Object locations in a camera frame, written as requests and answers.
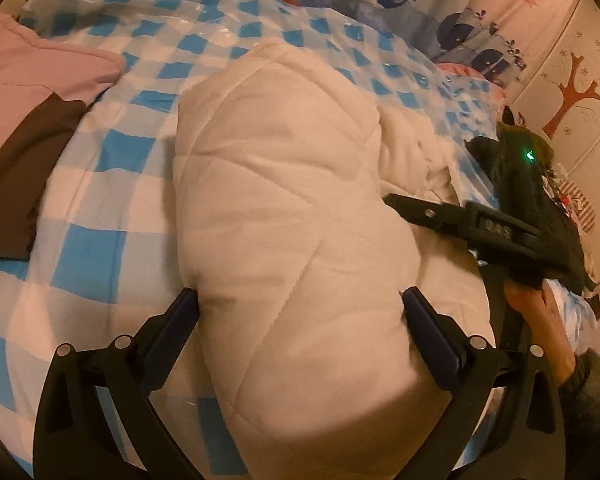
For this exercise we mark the white quilted jacket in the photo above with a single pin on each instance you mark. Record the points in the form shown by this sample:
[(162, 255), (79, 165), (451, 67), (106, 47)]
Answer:
[(280, 210)]

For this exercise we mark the person's right hand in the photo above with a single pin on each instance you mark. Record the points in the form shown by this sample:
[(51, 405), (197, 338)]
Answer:
[(527, 305)]

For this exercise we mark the person's right forearm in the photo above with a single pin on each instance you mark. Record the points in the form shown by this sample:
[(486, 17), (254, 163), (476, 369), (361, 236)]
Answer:
[(565, 360)]

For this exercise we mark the red striped cloth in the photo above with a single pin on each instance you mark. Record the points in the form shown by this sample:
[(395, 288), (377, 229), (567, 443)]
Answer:
[(582, 212)]

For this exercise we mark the pink blanket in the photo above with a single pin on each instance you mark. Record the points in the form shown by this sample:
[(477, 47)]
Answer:
[(30, 75)]

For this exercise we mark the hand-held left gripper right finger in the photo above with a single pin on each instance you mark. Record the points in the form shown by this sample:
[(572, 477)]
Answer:
[(425, 335)]

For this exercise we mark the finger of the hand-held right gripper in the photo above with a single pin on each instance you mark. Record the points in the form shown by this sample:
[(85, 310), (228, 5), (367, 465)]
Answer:
[(420, 212)]

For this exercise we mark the dark brown cloth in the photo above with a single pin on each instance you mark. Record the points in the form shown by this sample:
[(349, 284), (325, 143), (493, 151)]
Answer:
[(25, 175)]

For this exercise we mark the blue checkered plastic-covered bedding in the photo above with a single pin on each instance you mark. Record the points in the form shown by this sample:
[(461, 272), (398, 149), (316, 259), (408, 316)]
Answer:
[(105, 160)]

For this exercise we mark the brown tree wall sticker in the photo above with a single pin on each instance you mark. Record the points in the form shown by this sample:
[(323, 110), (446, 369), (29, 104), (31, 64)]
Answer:
[(572, 90)]

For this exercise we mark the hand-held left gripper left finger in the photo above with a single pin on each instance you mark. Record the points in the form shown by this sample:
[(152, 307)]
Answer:
[(180, 330)]

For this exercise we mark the pink cloth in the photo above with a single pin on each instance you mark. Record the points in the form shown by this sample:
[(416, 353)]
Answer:
[(460, 69)]

